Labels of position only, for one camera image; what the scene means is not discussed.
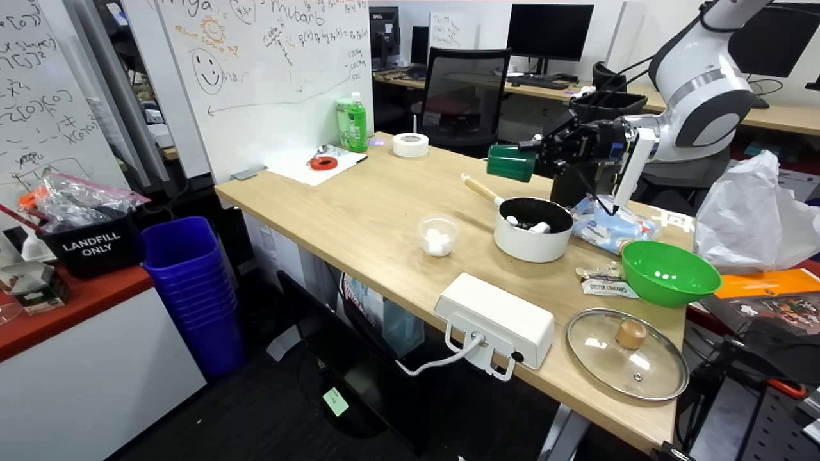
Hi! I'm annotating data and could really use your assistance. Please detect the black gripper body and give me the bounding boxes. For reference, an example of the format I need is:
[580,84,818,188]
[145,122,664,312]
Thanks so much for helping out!
[536,119,627,177]

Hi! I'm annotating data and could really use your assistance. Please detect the dark green plastic cup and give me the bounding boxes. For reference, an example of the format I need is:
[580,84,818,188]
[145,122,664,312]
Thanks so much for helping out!
[487,144,536,183]

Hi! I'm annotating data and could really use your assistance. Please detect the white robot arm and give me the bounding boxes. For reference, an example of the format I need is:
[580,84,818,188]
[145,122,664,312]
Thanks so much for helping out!
[544,0,772,172]

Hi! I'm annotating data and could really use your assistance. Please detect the glass pot lid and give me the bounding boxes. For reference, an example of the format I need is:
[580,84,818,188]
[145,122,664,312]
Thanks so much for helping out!
[563,308,690,402]

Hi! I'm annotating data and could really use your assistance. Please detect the blue white snack bag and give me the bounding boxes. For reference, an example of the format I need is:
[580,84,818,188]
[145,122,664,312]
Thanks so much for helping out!
[572,198,659,253]

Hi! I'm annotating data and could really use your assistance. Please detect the black office chair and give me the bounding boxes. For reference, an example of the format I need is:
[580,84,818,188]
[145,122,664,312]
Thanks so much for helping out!
[416,49,509,157]

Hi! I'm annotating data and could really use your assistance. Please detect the small clear snack packet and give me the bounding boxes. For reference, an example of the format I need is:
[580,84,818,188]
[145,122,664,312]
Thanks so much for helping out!
[576,263,636,299]

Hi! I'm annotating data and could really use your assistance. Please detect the bright green plastic bowl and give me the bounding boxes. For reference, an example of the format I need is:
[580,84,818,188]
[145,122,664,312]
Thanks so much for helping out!
[621,240,720,308]

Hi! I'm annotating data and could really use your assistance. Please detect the white tape roll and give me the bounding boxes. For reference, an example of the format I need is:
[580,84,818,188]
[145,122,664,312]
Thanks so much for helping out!
[391,134,427,158]

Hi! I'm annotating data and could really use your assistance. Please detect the small clear plastic container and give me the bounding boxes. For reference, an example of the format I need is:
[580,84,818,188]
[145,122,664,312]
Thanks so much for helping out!
[416,217,459,257]

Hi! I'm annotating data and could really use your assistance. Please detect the white plastic bag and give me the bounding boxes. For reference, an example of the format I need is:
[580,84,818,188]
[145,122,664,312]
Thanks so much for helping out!
[695,152,820,271]

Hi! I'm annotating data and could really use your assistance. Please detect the white rectangular box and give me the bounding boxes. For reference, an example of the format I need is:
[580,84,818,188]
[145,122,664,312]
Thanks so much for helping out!
[432,275,556,372]

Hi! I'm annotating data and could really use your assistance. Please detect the black computer monitor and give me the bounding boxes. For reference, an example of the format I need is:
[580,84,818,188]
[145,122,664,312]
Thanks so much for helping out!
[727,2,820,78]

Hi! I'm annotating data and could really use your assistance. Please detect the green soap bottle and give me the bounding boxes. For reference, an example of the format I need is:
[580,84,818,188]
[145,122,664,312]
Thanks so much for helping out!
[335,93,368,154]

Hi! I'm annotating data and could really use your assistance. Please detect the red tape roll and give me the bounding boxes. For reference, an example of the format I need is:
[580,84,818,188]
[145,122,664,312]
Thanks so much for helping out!
[308,154,339,172]

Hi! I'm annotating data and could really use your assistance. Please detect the orange folder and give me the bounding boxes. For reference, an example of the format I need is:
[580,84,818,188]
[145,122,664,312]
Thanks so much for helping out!
[717,270,820,299]

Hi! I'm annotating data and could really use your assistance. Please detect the large whiteboard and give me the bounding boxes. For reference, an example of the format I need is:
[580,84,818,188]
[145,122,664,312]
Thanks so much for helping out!
[154,0,371,183]

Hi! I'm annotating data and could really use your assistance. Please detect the stacked blue bins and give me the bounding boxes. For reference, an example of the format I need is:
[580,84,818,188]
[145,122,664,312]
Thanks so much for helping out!
[141,216,244,380]

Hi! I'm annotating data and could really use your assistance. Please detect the black landfill bin on shelf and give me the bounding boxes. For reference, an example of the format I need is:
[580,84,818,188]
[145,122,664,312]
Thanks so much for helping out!
[44,217,143,279]

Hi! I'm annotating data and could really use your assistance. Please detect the red top white cabinet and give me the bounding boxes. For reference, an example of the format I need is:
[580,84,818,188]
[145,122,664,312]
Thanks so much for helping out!
[0,266,205,461]

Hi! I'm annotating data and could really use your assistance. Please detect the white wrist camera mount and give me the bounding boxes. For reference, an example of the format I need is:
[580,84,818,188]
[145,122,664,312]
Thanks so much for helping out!
[612,129,659,208]

